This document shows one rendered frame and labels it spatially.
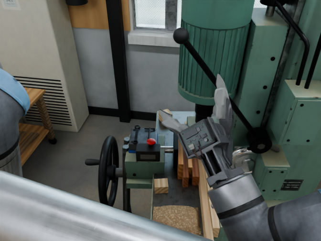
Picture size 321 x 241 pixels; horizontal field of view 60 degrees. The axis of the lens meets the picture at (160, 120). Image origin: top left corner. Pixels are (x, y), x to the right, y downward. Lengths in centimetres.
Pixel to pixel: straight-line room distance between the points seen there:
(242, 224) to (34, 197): 33
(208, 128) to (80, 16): 194
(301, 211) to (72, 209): 33
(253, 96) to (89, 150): 181
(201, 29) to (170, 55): 158
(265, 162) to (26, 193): 64
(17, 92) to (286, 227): 47
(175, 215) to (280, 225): 41
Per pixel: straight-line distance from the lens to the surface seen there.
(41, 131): 245
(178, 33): 61
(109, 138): 107
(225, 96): 57
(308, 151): 96
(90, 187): 215
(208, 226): 84
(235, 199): 51
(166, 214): 85
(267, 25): 73
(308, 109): 74
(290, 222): 49
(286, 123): 75
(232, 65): 75
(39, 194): 35
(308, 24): 72
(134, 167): 97
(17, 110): 51
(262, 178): 86
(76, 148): 246
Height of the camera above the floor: 165
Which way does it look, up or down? 39 degrees down
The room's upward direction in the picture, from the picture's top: straight up
